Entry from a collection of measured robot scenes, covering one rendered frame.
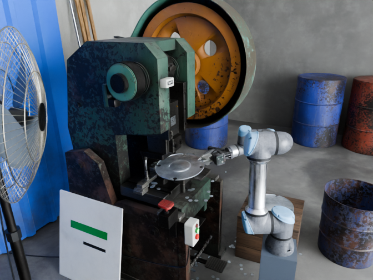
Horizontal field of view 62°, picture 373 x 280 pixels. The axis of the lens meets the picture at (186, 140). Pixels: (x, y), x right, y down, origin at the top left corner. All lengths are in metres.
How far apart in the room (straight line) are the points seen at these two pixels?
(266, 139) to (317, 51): 3.37
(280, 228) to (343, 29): 3.48
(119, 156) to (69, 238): 0.69
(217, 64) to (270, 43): 2.96
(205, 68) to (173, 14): 0.37
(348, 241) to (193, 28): 1.70
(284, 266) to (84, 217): 1.20
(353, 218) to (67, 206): 1.83
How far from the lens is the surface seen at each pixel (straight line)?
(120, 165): 1.84
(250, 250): 2.33
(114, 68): 1.48
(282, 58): 4.85
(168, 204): 1.54
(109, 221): 1.95
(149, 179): 1.78
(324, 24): 4.74
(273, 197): 2.39
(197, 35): 1.99
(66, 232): 2.24
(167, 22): 2.08
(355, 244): 2.40
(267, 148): 1.49
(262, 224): 1.65
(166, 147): 1.73
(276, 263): 1.79
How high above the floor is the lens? 1.61
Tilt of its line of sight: 22 degrees down
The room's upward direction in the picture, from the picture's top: 1 degrees counter-clockwise
